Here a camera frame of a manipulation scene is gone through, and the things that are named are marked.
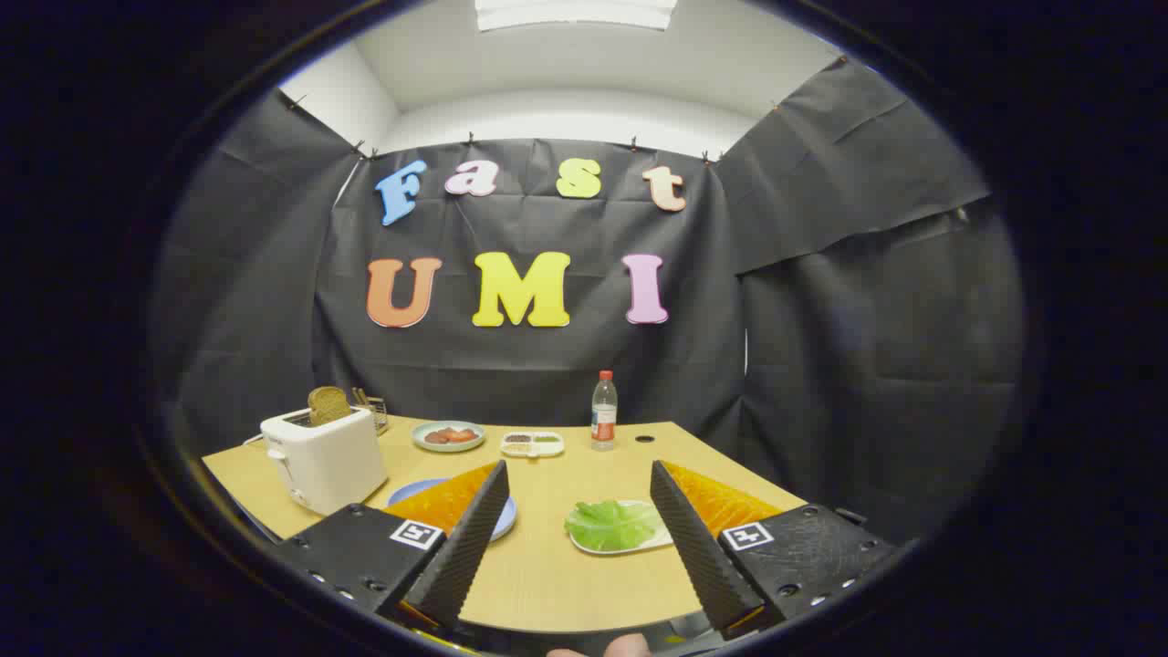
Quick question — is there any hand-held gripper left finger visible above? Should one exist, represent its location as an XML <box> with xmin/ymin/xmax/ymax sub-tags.
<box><xmin>274</xmin><ymin>459</ymin><xmax>512</xmax><ymax>631</ymax></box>

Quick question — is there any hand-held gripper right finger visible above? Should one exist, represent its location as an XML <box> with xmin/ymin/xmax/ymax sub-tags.
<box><xmin>650</xmin><ymin>459</ymin><xmax>900</xmax><ymax>640</ymax></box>

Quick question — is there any green lettuce leaf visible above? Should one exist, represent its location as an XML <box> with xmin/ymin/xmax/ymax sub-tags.
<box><xmin>564</xmin><ymin>499</ymin><xmax>667</xmax><ymax>552</ymax></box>

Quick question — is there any brown bread slice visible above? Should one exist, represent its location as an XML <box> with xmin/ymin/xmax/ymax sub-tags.
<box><xmin>307</xmin><ymin>386</ymin><xmax>353</xmax><ymax>427</ymax></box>

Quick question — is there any white square plate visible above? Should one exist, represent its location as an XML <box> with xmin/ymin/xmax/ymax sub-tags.
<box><xmin>568</xmin><ymin>499</ymin><xmax>676</xmax><ymax>556</ymax></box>

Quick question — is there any light blue plate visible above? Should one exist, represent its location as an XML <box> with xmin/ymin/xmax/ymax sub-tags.
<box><xmin>388</xmin><ymin>477</ymin><xmax>518</xmax><ymax>543</ymax></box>

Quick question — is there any pale green plate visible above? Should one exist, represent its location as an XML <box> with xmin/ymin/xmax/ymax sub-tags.
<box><xmin>412</xmin><ymin>420</ymin><xmax>486</xmax><ymax>454</ymax></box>

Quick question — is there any white divided dish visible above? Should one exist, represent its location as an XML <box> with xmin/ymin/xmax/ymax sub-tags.
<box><xmin>500</xmin><ymin>431</ymin><xmax>566</xmax><ymax>459</ymax></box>

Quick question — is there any white toaster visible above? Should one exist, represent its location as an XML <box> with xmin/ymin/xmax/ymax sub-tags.
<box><xmin>260</xmin><ymin>406</ymin><xmax>389</xmax><ymax>516</ymax></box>

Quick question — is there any clear plastic water bottle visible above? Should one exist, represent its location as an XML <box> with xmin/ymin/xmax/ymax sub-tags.
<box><xmin>590</xmin><ymin>370</ymin><xmax>619</xmax><ymax>452</ymax></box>

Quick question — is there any black backdrop cloth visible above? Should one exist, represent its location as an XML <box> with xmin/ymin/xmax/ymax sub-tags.
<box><xmin>151</xmin><ymin>57</ymin><xmax>1027</xmax><ymax>548</ymax></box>

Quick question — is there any ceiling light panel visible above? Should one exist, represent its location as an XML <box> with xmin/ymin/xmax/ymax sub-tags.
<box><xmin>474</xmin><ymin>0</ymin><xmax>678</xmax><ymax>32</ymax></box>

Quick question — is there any wire utensil holder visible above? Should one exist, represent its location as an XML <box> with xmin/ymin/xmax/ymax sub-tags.
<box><xmin>351</xmin><ymin>387</ymin><xmax>391</xmax><ymax>435</ymax></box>

